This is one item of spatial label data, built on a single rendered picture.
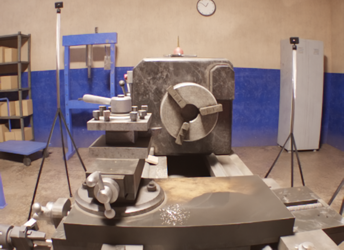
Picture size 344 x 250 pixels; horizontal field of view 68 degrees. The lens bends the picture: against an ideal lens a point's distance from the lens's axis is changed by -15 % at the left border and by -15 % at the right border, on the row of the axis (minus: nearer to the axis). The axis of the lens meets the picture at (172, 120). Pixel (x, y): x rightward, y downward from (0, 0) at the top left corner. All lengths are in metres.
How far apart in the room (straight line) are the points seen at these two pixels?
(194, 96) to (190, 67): 0.24
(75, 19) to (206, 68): 3.81
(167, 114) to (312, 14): 4.60
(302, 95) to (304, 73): 0.35
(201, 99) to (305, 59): 3.65
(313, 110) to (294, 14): 1.74
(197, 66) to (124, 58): 3.39
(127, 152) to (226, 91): 0.76
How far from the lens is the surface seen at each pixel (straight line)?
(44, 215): 0.89
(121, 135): 0.83
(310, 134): 4.96
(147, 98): 1.46
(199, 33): 4.82
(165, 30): 4.79
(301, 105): 4.79
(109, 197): 0.64
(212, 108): 1.24
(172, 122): 1.26
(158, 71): 1.45
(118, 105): 0.83
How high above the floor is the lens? 1.27
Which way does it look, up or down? 10 degrees down
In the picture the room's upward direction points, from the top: straight up
